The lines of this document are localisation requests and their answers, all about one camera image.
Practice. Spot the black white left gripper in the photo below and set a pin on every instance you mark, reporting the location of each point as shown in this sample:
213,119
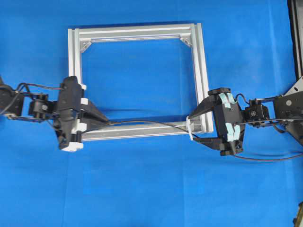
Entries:
93,119

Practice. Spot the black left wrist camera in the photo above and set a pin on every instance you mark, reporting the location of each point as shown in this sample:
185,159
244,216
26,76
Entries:
67,110

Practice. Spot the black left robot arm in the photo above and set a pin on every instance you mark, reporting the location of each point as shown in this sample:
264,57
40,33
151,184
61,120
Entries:
23,105

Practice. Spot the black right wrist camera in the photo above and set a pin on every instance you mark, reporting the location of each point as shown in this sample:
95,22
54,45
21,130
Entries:
227,115

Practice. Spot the dark object bottom right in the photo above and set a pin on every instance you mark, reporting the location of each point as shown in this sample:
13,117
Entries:
298,220

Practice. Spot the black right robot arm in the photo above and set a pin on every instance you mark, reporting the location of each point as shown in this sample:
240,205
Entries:
284,113

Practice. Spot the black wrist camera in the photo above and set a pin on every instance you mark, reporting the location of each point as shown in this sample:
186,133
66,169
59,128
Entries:
67,110
227,115

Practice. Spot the black metal stand right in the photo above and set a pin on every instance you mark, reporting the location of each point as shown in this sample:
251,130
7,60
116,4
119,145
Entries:
295,11

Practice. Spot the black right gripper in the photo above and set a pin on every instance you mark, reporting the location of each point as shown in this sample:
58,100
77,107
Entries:
208,104

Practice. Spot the aluminium extrusion square frame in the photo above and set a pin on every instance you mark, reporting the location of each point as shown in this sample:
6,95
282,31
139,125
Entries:
80,39

